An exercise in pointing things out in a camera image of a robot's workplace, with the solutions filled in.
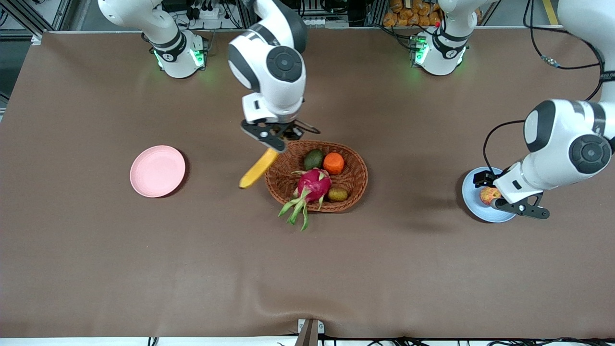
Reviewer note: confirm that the metal table clamp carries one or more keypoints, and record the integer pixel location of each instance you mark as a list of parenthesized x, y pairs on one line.
[(310, 331)]

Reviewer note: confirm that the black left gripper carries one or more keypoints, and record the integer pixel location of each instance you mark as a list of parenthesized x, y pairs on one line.
[(484, 179)]

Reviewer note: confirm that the red yellow apple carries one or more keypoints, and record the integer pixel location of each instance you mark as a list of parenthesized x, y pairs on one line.
[(487, 194)]

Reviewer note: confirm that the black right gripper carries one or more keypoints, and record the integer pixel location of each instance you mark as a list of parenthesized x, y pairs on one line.
[(283, 129)]

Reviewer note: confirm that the brown wicker basket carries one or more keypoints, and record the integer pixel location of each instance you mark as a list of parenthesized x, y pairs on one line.
[(353, 180)]

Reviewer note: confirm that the orange tangerine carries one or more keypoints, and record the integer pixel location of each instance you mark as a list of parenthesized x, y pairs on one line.
[(333, 163)]

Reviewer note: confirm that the aluminium frame post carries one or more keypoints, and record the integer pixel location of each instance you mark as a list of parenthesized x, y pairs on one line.
[(29, 17)]

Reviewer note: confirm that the orange packaged snacks pile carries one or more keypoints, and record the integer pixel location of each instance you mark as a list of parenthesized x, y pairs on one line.
[(408, 14)]

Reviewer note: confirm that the dark green avocado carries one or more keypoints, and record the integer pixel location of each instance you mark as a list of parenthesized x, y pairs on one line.
[(313, 159)]

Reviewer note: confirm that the pink dragon fruit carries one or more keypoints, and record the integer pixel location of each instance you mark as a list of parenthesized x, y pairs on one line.
[(313, 185)]

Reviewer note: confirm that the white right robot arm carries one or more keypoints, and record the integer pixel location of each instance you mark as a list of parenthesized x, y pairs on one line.
[(283, 62)]

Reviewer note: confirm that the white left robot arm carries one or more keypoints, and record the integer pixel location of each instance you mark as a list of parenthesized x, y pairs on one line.
[(567, 144)]

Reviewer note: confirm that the pink round plate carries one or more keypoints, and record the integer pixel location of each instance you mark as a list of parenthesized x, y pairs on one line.
[(157, 171)]

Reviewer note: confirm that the white power strip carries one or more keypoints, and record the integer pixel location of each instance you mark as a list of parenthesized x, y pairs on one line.
[(206, 12)]

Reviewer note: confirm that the light blue round plate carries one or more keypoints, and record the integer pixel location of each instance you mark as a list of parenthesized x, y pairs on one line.
[(473, 206)]

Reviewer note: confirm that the brown table cloth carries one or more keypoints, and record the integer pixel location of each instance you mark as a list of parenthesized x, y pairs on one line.
[(307, 269)]

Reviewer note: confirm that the brown green kiwi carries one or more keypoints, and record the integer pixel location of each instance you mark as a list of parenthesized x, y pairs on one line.
[(338, 194)]

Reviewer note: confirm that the yellow banana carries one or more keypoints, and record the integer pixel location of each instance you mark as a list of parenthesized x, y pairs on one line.
[(259, 168)]

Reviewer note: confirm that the white connector strip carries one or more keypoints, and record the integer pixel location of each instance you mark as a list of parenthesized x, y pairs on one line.
[(324, 22)]

